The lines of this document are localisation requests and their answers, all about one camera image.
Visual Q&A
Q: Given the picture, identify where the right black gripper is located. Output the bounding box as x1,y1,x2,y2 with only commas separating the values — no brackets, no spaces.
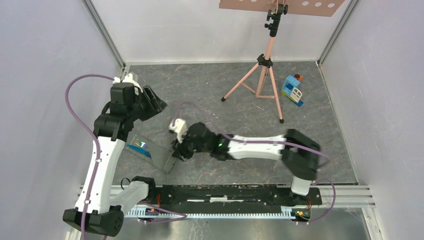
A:
172,127,212,162

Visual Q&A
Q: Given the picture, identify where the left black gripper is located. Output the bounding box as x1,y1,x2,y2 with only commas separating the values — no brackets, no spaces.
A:
127,84,168,122

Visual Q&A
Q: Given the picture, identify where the grey cloth napkin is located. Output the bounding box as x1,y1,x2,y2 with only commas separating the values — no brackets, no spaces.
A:
126,133,177,174

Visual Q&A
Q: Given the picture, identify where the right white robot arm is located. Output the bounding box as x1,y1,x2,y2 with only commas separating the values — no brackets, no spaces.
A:
168,118,322,204

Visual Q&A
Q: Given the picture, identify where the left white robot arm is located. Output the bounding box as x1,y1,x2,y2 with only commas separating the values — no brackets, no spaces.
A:
62,82,167,237

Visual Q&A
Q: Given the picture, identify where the pink music stand tripod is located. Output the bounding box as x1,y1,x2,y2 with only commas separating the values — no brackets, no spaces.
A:
219,0,344,124

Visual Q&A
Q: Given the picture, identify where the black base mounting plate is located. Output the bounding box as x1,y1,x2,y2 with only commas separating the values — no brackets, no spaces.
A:
144,184,323,214

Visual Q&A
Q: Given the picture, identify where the colourful toy block house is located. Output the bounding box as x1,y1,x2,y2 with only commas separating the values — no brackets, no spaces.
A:
280,74,304,107

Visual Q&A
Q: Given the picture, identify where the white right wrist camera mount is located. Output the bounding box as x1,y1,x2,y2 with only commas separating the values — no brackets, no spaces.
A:
168,118,188,143

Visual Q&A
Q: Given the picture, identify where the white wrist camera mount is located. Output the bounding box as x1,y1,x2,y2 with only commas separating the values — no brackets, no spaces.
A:
168,118,188,143
112,72,144,95

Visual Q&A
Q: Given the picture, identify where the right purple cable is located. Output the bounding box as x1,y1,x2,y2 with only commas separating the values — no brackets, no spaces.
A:
170,101,337,226

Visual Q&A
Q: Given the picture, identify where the purple cable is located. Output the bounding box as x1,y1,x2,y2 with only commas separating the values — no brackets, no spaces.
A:
64,74,188,240
170,101,337,226

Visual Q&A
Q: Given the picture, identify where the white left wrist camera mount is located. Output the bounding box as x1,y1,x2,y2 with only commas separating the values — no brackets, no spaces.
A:
112,72,144,95

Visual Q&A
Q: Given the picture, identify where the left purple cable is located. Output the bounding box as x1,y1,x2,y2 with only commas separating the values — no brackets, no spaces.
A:
64,74,188,240

